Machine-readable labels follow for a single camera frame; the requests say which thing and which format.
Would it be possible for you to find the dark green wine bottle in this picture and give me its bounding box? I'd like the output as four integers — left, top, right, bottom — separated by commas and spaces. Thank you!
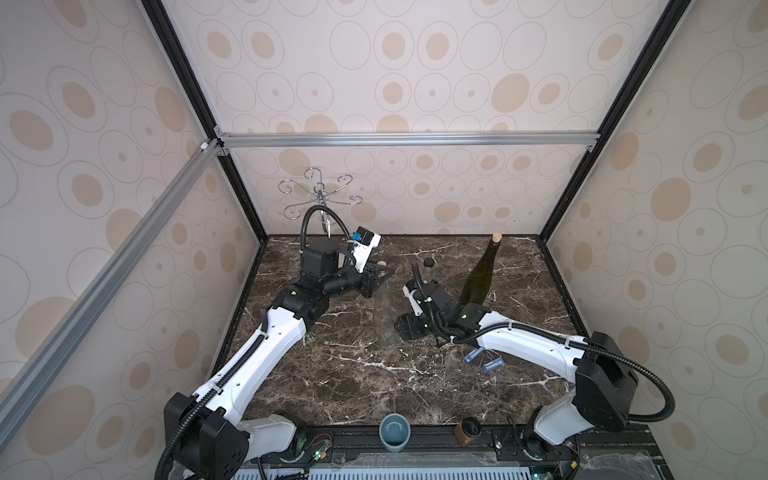
459, 233, 503, 306

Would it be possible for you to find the blue peeled label strip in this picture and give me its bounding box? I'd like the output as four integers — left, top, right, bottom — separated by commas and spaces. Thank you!
483, 358, 505, 372

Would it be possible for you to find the tall clear corked bottle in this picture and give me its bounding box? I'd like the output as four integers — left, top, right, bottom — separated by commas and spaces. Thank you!
373, 260, 399, 349

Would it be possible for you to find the clear bottle black cap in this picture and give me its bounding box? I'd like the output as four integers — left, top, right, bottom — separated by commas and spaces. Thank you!
421, 257, 437, 284

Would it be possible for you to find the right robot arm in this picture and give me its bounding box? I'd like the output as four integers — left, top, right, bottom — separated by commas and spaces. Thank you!
396, 263, 676, 455

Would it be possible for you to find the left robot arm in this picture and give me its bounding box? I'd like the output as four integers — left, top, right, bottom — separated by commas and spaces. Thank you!
155, 205, 394, 479

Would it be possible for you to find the chrome glass holder stand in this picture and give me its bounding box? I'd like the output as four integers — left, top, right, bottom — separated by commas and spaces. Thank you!
277, 167, 363, 221

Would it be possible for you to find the blue grey ceramic cup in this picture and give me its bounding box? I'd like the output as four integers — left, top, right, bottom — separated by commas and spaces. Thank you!
378, 413, 411, 453

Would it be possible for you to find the small brown black cup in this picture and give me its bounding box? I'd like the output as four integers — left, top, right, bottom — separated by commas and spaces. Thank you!
454, 416, 482, 446

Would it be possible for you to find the horizontal aluminium rail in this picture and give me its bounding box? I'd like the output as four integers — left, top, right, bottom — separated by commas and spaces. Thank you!
221, 130, 600, 148

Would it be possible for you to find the left diagonal aluminium rail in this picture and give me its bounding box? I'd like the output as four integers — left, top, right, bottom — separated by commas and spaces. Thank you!
1, 138, 222, 449

